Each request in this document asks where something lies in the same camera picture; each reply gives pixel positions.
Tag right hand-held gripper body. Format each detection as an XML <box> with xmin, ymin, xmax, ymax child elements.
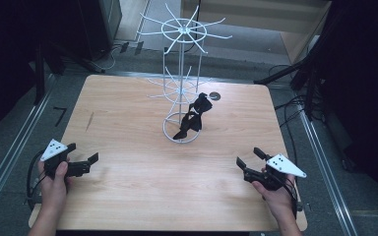
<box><xmin>242</xmin><ymin>153</ymin><xmax>308</xmax><ymax>192</ymax></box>

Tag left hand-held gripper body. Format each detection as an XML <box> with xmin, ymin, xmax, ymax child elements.
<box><xmin>39</xmin><ymin>139</ymin><xmax>92</xmax><ymax>192</ymax></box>

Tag black bow tie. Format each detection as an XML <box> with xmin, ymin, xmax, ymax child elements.
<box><xmin>172</xmin><ymin>111</ymin><xmax>204</xmax><ymax>142</ymax></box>
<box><xmin>188</xmin><ymin>92</ymin><xmax>214</xmax><ymax>116</ymax></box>

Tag white wire display rack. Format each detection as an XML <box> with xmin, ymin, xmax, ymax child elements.
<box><xmin>137</xmin><ymin>3</ymin><xmax>233</xmax><ymax>145</ymax></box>

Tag person's right hand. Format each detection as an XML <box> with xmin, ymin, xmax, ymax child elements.
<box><xmin>251</xmin><ymin>167</ymin><xmax>299</xmax><ymax>224</ymax></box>

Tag person's left hand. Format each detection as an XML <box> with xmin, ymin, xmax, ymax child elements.
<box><xmin>36</xmin><ymin>158</ymin><xmax>74</xmax><ymax>214</ymax></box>

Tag black metal stand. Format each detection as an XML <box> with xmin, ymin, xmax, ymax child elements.
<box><xmin>33</xmin><ymin>40</ymin><xmax>47</xmax><ymax>106</ymax></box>

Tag black slanted stand bar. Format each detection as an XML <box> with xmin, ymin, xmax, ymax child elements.
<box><xmin>253</xmin><ymin>53</ymin><xmax>314</xmax><ymax>86</ymax></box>

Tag dark cabinet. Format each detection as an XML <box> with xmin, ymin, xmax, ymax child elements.
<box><xmin>77</xmin><ymin>0</ymin><xmax>123</xmax><ymax>62</ymax></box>

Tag light wooden furniture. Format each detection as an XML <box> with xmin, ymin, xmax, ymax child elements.
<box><xmin>180</xmin><ymin>0</ymin><xmax>333</xmax><ymax>65</ymax></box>

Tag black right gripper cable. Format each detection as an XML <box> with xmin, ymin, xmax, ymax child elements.
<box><xmin>283</xmin><ymin>178</ymin><xmax>301</xmax><ymax>220</ymax></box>

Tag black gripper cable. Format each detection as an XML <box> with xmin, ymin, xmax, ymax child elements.
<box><xmin>283</xmin><ymin>178</ymin><xmax>301</xmax><ymax>220</ymax></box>
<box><xmin>25</xmin><ymin>148</ymin><xmax>46</xmax><ymax>211</ymax></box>

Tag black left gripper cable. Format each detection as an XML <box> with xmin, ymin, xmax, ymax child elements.
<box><xmin>25</xmin><ymin>148</ymin><xmax>46</xmax><ymax>211</ymax></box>

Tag aluminium floor rail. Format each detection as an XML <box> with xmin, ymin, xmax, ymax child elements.
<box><xmin>298</xmin><ymin>107</ymin><xmax>359</xmax><ymax>236</ymax></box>
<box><xmin>0</xmin><ymin>76</ymin><xmax>55</xmax><ymax>227</ymax></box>

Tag black floor cables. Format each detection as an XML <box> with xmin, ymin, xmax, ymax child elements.
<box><xmin>273</xmin><ymin>63</ymin><xmax>324</xmax><ymax>155</ymax></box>

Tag pale floor cable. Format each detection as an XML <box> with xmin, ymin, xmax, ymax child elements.
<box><xmin>101</xmin><ymin>44</ymin><xmax>124</xmax><ymax>72</ymax></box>

